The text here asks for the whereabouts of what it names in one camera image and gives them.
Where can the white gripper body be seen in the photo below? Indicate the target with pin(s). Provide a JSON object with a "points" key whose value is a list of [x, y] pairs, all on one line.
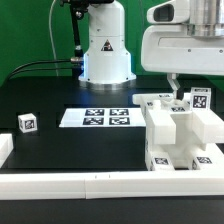
{"points": [[169, 49]]}

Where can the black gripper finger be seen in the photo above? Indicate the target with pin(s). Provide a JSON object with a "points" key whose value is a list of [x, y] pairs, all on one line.
{"points": [[177, 90]]}

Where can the white tagged cube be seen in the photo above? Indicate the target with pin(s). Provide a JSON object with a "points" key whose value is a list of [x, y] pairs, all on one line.
{"points": [[27, 122], [200, 98]]}

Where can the white chair back frame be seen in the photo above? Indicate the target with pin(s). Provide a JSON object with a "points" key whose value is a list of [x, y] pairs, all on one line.
{"points": [[170, 121]]}

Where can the white chair seat block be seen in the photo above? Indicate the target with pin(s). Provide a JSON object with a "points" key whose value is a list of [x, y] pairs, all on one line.
{"points": [[181, 153]]}

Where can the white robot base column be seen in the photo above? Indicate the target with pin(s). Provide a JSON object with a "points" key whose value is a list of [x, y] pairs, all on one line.
{"points": [[107, 62]]}

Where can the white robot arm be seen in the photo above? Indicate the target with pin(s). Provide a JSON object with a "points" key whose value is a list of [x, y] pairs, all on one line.
{"points": [[203, 18]]}

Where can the white left fence piece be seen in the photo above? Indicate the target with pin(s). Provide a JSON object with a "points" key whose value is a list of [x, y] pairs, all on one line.
{"points": [[6, 146]]}

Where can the white flat base plate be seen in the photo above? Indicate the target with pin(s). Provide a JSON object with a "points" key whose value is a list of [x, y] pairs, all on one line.
{"points": [[102, 117]]}

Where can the white L-shaped fence rail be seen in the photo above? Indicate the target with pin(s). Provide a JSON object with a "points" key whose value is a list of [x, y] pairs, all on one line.
{"points": [[87, 164]]}

